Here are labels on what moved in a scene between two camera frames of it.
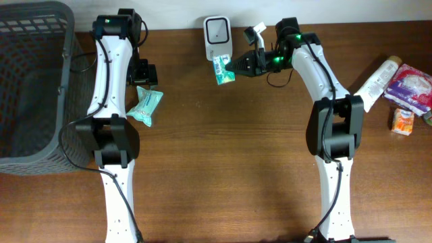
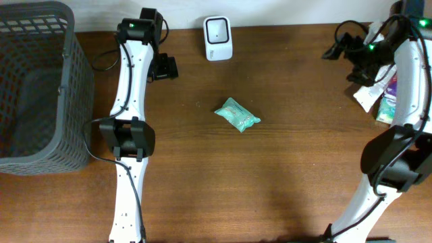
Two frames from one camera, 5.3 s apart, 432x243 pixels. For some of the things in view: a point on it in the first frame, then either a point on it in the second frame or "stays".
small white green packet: (222, 75) -> (387, 109)
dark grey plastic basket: (46, 83) stays
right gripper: (258, 63) -> (339, 47)
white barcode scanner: (219, 37) stays
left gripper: (150, 73) -> (171, 67)
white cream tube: (374, 87) stays
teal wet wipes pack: (148, 100) -> (237, 115)
